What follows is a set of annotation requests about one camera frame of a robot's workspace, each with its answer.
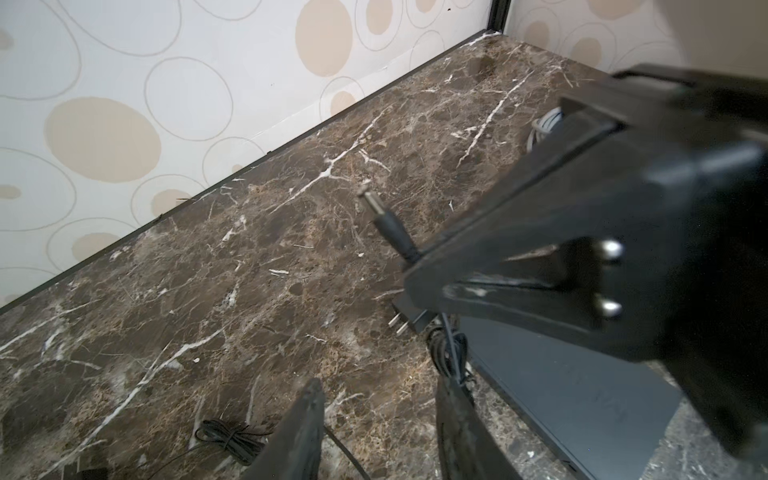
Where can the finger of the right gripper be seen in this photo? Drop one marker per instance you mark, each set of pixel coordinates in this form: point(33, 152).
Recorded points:
point(528, 312)

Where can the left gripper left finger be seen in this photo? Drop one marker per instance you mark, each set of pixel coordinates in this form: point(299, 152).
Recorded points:
point(294, 450)

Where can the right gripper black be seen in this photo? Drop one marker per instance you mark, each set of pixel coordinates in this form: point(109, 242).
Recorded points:
point(649, 199)

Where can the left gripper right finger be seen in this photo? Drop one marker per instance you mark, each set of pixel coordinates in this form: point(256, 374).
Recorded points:
point(465, 447)

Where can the square dark grey switch box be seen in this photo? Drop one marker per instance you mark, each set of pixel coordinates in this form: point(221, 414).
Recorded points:
point(602, 417)

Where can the black power adapter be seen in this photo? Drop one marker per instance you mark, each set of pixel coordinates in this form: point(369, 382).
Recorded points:
point(408, 316)

